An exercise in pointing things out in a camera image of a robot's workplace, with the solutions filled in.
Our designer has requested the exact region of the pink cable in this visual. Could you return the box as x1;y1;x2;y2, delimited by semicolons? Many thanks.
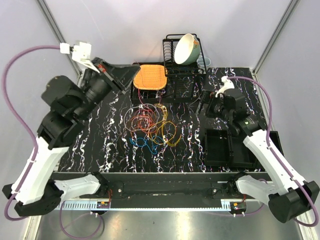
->
131;106;167;137

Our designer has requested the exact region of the black bin left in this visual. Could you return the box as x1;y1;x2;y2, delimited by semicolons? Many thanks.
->
204;129;230;167

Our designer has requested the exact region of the blue cable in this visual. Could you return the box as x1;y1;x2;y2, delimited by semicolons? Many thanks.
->
129;136;159;156

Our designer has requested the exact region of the black bin middle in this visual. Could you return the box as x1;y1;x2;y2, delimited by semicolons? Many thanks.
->
231;135;257;169

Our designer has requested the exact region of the light blue cup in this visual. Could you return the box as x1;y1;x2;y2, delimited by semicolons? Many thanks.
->
196;56;211;70

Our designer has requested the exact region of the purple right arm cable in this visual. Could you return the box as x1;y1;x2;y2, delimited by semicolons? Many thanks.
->
228;76;320;228

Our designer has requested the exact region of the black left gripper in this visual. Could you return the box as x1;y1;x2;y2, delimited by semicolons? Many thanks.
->
78;56;145;118

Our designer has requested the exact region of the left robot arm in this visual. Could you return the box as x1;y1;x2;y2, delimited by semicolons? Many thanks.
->
2;57;140;219

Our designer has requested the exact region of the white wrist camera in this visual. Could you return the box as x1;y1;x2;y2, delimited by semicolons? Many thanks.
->
59;41;92;67
215;76;235;98

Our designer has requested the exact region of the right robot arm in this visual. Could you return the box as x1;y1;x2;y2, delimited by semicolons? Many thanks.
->
197;89;320;223

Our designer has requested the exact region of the black dish rack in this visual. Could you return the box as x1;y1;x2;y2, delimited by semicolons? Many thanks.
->
162;33;207;77

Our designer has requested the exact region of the cream ceramic bowl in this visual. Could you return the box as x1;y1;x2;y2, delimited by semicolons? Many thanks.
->
174;33;201;65

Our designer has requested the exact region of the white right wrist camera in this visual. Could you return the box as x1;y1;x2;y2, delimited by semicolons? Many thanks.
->
215;76;235;98

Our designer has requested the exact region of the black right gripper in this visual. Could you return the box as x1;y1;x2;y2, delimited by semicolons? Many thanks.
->
188;89;233;123

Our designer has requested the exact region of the orange woven mat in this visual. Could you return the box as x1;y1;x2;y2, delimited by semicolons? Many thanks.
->
133;64;167;91

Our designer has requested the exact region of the black wire tray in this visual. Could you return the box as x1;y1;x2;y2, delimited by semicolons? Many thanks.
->
130;62;205;104

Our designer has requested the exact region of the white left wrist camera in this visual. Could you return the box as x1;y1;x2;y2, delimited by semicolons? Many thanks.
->
59;41;92;67

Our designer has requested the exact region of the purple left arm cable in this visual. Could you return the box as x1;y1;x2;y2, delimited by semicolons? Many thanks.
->
1;44;105;238

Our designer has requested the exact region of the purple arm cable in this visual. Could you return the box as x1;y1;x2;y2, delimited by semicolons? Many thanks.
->
228;76;320;228
1;44;105;238

